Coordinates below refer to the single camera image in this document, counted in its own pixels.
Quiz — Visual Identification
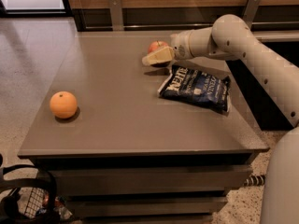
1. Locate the black wire basket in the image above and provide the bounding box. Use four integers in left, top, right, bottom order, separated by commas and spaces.
0, 164, 60, 224

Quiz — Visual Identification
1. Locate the red apple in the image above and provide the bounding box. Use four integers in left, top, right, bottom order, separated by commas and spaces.
148, 40, 167, 53

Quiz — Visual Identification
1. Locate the grey drawer cabinet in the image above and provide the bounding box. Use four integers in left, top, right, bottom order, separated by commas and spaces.
19, 32, 267, 224

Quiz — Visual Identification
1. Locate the right metal bracket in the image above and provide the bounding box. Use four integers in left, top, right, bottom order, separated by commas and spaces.
242, 0, 261, 27

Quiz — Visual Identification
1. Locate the left metal bracket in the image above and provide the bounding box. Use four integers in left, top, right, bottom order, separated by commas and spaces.
108, 0, 124, 31

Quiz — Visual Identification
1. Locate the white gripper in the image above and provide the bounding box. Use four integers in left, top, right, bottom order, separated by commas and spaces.
142, 30, 192, 66

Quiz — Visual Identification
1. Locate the metal bracket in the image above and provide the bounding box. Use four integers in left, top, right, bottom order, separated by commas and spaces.
108, 0, 124, 31
242, 0, 261, 27

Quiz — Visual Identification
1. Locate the orange fruit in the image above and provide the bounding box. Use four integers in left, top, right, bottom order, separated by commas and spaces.
50, 91, 78, 119

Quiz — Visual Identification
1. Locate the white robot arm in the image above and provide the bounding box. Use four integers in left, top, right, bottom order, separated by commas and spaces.
142, 14, 299, 224

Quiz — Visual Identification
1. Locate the blue chip bag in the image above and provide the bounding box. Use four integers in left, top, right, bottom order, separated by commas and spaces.
158, 65, 231, 113

